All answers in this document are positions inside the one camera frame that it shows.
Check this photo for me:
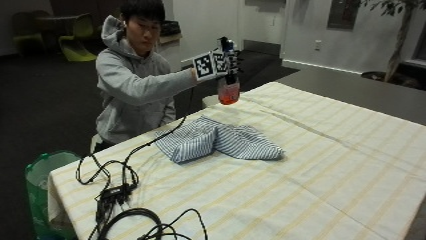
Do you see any spray bottle with orange liquid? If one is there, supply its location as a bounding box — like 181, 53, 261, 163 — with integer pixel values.
215, 36, 241, 106

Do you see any white marker cube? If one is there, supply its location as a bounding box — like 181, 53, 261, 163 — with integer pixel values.
192, 49, 230, 82

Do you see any blue striped folded cloth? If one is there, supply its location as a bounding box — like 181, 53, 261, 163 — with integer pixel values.
154, 115, 286, 164

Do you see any the person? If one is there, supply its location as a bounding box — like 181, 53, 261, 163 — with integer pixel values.
94, 0, 200, 154

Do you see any cream striped tablecloth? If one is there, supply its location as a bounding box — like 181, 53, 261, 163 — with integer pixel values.
46, 81, 426, 240

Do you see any green chair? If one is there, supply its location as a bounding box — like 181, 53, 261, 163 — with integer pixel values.
57, 13, 98, 63
10, 9, 52, 54

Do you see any potted tree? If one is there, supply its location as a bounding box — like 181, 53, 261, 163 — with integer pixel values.
359, 0, 426, 90

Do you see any white stool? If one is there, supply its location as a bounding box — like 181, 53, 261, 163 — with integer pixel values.
89, 133, 104, 155

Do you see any dark round table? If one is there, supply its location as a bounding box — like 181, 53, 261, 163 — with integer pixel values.
33, 13, 84, 51

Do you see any green bin with bag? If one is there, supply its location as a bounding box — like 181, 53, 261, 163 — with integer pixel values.
24, 150, 82, 240

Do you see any black cable bundle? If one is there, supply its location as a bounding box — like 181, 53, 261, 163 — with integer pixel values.
73, 87, 210, 240

